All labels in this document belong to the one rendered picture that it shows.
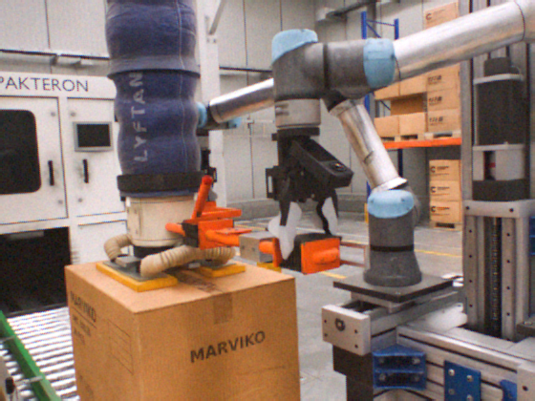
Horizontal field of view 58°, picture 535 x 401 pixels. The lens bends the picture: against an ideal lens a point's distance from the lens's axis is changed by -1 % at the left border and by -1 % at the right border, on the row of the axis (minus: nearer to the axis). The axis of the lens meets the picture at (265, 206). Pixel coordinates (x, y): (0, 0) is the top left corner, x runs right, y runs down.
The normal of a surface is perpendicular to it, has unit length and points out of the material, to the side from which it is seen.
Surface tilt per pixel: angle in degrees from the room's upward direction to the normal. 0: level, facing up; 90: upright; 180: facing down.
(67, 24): 90
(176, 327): 90
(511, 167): 90
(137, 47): 102
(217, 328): 90
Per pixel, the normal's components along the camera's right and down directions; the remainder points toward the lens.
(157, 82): 0.34, 0.25
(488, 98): -0.80, 0.10
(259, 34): 0.59, 0.04
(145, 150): -0.04, -0.18
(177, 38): 0.75, 0.18
